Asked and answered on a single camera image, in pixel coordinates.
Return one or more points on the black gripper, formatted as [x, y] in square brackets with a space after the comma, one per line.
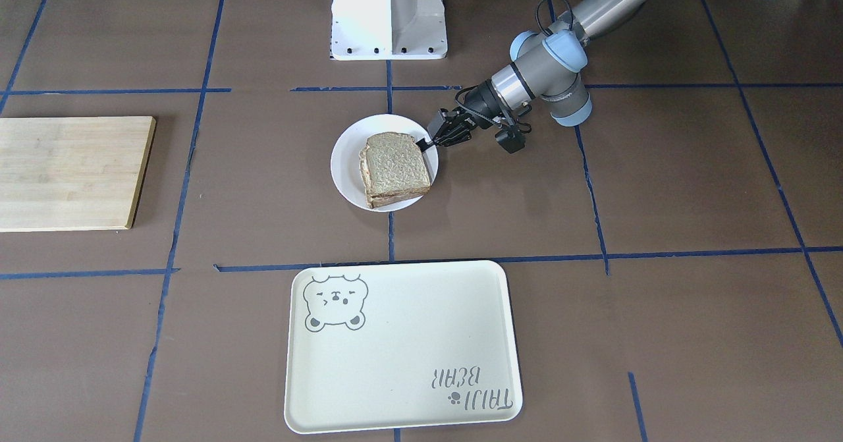
[479, 104]

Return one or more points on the bread slice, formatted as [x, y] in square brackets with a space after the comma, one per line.
[390, 140]

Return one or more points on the white round plate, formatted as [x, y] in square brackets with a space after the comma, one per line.
[345, 160]

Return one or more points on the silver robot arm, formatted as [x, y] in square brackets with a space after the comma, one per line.
[545, 64]

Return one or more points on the bottom toast slice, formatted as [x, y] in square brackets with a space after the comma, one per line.
[388, 198]

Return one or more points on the cream bear serving tray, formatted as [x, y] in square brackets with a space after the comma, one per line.
[398, 346]

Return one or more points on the wooden cutting board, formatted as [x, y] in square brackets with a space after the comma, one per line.
[73, 173]

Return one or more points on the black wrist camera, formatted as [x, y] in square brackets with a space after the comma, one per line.
[511, 136]

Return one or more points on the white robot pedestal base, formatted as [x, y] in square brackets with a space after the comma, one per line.
[388, 30]

